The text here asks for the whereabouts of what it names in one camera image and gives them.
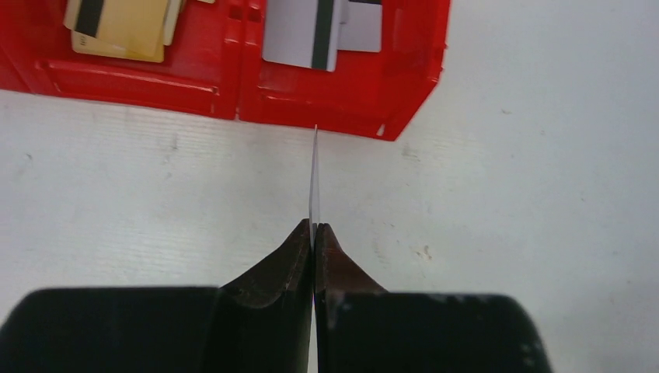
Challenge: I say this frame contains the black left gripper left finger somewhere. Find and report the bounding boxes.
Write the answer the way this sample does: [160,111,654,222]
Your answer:
[1,220,312,372]

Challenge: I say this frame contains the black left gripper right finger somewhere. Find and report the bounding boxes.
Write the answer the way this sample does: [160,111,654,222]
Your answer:
[314,224,552,372]

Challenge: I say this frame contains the silver cards in bin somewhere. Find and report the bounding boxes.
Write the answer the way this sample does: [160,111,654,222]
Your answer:
[262,0,383,71]

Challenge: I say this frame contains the gold cards in bin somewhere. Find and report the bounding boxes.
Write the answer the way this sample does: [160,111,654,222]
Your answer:
[62,0,215,63]

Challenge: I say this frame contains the red three-compartment bin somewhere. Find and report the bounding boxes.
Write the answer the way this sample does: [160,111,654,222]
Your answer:
[1,1,451,141]

